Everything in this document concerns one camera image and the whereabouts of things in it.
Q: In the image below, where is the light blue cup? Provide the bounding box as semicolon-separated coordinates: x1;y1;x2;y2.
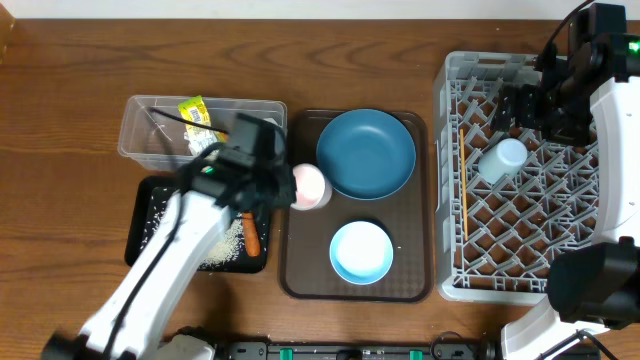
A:
478;138;528;185

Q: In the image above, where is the wooden chopstick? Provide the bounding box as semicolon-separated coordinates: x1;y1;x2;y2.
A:
459;128;469;242

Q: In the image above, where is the yellow green snack wrapper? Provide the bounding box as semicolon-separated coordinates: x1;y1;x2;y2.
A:
178;96;228;155

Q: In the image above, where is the pink cup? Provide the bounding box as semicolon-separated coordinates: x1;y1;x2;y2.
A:
291;163;333;211

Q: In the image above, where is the orange carrot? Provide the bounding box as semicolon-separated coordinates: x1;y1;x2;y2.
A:
242;212;262;257

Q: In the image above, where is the grey dishwasher rack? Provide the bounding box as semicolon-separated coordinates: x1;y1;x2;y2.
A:
434;51;599;305

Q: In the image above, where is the light blue rice bowl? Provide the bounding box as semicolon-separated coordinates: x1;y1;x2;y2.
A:
329;221;394;286

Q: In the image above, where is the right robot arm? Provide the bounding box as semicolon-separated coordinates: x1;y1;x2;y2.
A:
491;1;639;359

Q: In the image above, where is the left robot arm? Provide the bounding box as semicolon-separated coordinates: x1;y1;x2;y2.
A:
41;113;296;359

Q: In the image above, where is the white rice pile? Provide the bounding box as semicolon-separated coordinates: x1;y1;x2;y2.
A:
139;199;244;270

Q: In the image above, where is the clear plastic bin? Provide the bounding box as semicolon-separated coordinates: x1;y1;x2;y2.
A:
118;95;287;171

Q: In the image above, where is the black plastic tray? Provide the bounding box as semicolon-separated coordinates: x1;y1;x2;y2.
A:
125;176;271;274

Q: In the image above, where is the dark blue plate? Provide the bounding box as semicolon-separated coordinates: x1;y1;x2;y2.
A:
316;109;417;200

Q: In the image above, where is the brown serving tray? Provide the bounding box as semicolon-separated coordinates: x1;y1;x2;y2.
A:
279;111;433;303

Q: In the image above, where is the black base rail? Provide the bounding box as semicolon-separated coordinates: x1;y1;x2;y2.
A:
164;327;601;360

